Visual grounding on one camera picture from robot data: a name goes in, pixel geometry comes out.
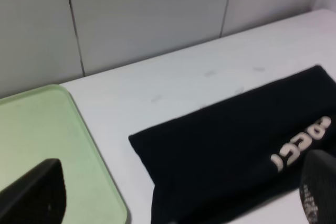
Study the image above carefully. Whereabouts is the green plastic tray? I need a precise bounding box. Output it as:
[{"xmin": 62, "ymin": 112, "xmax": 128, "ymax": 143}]
[{"xmin": 1, "ymin": 85, "xmax": 128, "ymax": 223}]

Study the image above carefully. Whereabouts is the black short sleeve shirt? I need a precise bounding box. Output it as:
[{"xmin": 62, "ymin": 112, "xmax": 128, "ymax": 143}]
[{"xmin": 129, "ymin": 66, "xmax": 335, "ymax": 223}]

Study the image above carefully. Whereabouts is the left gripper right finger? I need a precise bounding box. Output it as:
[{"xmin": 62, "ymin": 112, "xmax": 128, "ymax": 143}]
[{"xmin": 299, "ymin": 150, "xmax": 335, "ymax": 224}]

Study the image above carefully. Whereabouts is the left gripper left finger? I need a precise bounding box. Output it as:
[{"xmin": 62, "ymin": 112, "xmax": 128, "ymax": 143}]
[{"xmin": 1, "ymin": 158, "xmax": 67, "ymax": 223}]

